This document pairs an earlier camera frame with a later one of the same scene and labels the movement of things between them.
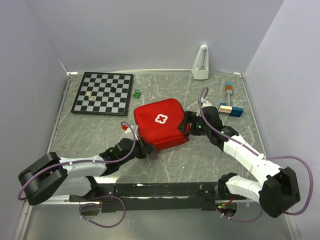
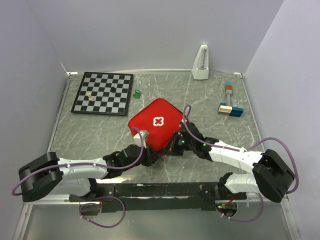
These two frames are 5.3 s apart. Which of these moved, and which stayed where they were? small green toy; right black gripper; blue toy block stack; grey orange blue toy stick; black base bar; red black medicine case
Moved: red black medicine case; right black gripper
Stayed: small green toy; blue toy block stack; black base bar; grey orange blue toy stick
